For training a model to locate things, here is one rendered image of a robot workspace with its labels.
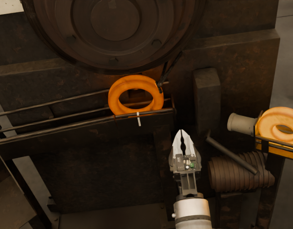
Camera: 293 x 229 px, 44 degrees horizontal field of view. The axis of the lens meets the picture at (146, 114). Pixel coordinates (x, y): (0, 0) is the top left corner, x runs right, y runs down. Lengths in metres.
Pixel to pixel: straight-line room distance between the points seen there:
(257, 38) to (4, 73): 0.82
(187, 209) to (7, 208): 0.59
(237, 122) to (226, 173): 0.19
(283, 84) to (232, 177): 1.25
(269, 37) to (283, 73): 1.29
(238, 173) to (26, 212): 0.69
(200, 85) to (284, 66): 1.47
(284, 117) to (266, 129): 0.08
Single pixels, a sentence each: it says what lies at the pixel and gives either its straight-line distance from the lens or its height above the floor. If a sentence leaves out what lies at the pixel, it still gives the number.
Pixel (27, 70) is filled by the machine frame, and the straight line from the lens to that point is 1.24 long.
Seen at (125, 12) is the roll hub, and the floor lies 1.13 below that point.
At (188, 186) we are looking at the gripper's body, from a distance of 0.94.
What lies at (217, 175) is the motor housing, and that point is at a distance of 1.25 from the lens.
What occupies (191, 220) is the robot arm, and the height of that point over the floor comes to 0.73.
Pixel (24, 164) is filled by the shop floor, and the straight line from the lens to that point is 2.17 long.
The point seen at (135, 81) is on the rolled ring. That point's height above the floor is 0.84.
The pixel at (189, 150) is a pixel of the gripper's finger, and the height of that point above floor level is 0.75.
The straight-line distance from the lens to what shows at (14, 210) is 1.22.
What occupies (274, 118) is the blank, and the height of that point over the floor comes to 0.75.
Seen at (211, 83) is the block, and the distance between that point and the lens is 1.14.
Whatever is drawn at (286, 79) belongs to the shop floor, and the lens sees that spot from 2.45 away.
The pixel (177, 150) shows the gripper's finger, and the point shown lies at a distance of 1.00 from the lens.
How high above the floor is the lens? 1.53
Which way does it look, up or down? 44 degrees down
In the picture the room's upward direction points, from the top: 10 degrees counter-clockwise
